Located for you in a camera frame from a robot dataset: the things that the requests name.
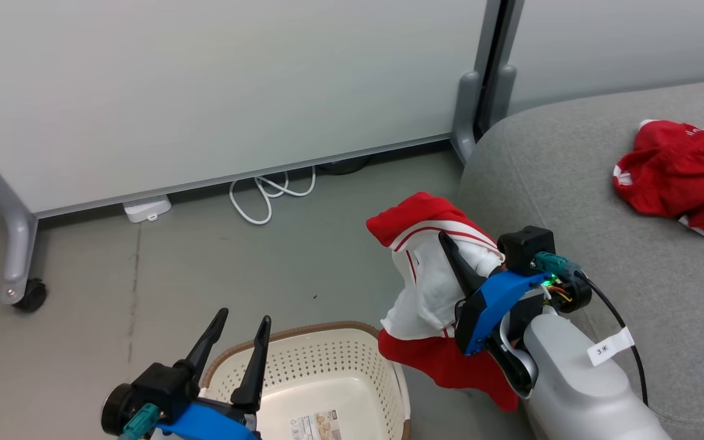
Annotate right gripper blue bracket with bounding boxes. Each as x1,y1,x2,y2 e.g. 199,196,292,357
438,231,593,396

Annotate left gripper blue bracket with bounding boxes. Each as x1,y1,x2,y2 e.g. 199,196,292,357
153,307,272,440

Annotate red and white jersey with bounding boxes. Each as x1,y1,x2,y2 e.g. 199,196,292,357
365,191,520,412

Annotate red shorts with white trim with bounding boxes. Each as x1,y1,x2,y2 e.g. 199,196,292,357
612,119,704,251

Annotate grey fabric sofa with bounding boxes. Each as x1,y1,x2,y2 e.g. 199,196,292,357
456,76,704,440

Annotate cream perforated laundry basket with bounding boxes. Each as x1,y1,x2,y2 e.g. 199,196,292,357
196,321,413,440

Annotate paper label in basket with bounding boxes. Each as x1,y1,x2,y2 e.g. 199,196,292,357
287,409,343,440

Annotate white power adapter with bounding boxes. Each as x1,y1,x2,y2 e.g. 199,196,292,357
122,194,173,224

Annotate black caster wheel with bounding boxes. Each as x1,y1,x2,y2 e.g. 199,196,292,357
12,278,48,313

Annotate grey partition foot with caster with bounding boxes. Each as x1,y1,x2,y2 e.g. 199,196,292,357
0,158,39,306

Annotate large white partition panel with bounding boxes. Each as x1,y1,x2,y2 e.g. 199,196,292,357
0,0,504,219

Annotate narrow white partition panel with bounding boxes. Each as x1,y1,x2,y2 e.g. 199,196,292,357
499,0,704,117

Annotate teal right camera connector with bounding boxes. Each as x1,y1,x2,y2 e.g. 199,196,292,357
533,252,584,281

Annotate teal camera connector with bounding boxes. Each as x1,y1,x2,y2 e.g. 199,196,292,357
533,252,584,281
120,403,163,440

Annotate teal left camera connector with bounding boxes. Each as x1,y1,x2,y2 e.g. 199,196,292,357
120,403,163,440

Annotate coiled white cable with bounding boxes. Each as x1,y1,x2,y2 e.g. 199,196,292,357
228,166,318,226

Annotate black cable under partition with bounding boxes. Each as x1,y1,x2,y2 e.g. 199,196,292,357
318,155,373,177

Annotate white cable label tag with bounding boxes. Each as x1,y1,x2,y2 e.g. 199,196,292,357
587,328,635,367

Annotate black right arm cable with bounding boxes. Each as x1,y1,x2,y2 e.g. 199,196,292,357
577,274,650,408

